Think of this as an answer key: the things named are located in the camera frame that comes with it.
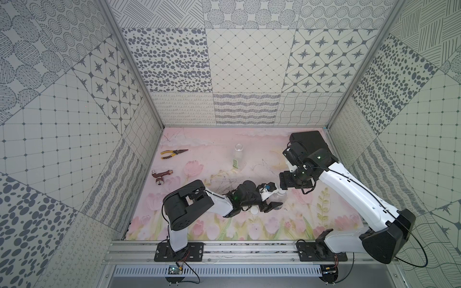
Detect tall clear plastic bottle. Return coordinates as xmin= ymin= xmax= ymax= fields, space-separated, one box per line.
xmin=232 ymin=144 xmax=244 ymax=170

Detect white bottle cap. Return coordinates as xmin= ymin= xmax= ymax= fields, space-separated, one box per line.
xmin=250 ymin=206 xmax=259 ymax=215

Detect short clear plastic bottle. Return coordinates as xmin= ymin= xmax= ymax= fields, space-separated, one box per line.
xmin=271 ymin=190 xmax=288 ymax=204

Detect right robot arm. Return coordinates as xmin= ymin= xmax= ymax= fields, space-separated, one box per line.
xmin=279 ymin=140 xmax=415 ymax=264

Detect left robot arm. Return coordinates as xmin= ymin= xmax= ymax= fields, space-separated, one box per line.
xmin=162 ymin=180 xmax=286 ymax=254

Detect black plastic tool case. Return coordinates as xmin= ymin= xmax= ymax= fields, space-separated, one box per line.
xmin=289 ymin=131 xmax=331 ymax=154

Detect floral pink table mat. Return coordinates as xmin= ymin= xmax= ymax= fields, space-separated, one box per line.
xmin=126 ymin=128 xmax=363 ymax=241

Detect right controller board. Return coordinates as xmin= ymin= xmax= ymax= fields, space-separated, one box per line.
xmin=319 ymin=265 xmax=339 ymax=284

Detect controller board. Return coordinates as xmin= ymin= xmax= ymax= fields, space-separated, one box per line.
xmin=165 ymin=265 xmax=184 ymax=284
xmin=319 ymin=265 xmax=339 ymax=284

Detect left controller board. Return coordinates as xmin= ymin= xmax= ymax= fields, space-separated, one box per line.
xmin=165 ymin=265 xmax=184 ymax=284

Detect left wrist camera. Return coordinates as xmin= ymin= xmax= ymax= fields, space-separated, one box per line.
xmin=256 ymin=182 xmax=278 ymax=202

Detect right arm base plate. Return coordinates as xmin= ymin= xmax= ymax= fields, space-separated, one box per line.
xmin=295 ymin=240 xmax=348 ymax=263

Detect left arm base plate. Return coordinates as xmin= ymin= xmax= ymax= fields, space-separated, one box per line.
xmin=154 ymin=241 xmax=205 ymax=262

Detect yellow handled pliers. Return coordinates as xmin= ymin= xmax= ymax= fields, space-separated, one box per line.
xmin=160 ymin=149 xmax=188 ymax=160

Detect aluminium mounting rail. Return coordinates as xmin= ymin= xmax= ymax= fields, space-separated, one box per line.
xmin=103 ymin=240 xmax=378 ymax=265

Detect white slotted cable duct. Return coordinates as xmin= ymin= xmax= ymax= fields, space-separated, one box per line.
xmin=113 ymin=264 xmax=321 ymax=277

